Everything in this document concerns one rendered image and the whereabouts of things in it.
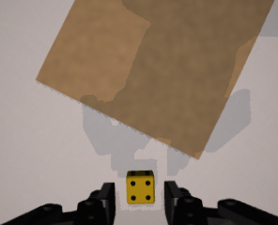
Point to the tan square mat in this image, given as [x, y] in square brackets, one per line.
[164, 67]

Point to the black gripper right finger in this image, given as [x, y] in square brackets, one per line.
[189, 210]

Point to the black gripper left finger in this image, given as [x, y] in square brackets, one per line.
[92, 211]

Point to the yellow die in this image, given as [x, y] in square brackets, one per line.
[140, 187]

